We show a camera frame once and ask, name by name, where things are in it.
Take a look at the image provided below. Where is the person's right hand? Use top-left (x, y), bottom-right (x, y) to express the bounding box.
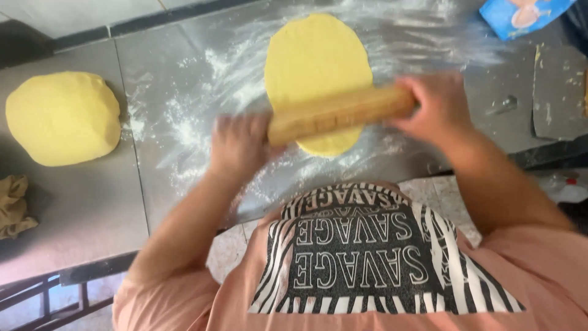
top-left (385, 73), bottom-right (474, 147)

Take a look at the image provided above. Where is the blue flour bag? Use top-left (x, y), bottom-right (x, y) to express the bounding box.
top-left (479, 0), bottom-right (577, 42)

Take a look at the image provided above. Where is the clear plastic bottle red cap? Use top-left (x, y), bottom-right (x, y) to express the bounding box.
top-left (537, 173), bottom-right (588, 205)

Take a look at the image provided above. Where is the person's left hand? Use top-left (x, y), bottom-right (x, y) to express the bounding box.
top-left (209, 112), bottom-right (287, 178)

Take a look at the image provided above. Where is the round yellow dough ball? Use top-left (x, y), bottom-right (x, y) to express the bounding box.
top-left (6, 71), bottom-right (122, 167)

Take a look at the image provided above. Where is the pink printed t-shirt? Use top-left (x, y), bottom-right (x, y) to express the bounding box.
top-left (112, 181), bottom-right (588, 331)

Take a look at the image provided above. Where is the black metal table frame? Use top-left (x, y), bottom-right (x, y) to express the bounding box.
top-left (0, 271), bottom-right (115, 331)

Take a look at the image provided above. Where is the brown crumpled cloth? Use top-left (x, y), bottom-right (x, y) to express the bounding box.
top-left (0, 175), bottom-right (39, 241)

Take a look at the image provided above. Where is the wooden rolling pin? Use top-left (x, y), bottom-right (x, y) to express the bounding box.
top-left (267, 86), bottom-right (418, 148)

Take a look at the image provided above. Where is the flattened yellow dough sheet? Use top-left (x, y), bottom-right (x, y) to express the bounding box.
top-left (264, 13), bottom-right (374, 158)

